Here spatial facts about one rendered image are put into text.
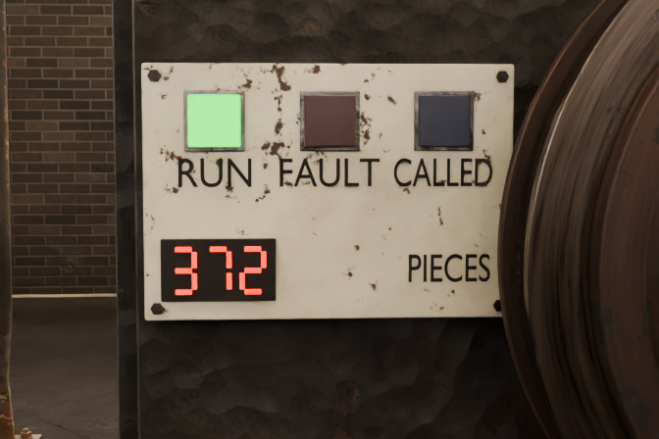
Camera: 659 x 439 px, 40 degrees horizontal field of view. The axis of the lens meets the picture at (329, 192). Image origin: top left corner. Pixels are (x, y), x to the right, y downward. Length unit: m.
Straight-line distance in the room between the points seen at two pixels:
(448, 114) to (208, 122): 0.17
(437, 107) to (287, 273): 0.16
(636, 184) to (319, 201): 0.23
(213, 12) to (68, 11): 6.17
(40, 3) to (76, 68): 0.51
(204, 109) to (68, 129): 6.15
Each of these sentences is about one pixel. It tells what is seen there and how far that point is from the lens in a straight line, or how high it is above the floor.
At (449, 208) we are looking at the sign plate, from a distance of 0.65.
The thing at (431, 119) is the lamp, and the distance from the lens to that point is 0.64.
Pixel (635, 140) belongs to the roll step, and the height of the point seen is 1.19.
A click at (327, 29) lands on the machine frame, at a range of 0.66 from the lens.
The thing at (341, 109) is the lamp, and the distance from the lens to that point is 0.63.
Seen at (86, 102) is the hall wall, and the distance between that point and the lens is 6.75.
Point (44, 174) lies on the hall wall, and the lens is 6.82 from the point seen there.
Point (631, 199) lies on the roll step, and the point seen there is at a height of 1.16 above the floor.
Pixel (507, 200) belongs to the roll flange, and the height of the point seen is 1.15.
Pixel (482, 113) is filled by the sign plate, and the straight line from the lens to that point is 0.65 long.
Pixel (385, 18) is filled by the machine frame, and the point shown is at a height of 1.27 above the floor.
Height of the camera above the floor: 1.19
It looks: 4 degrees down
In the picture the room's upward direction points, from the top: straight up
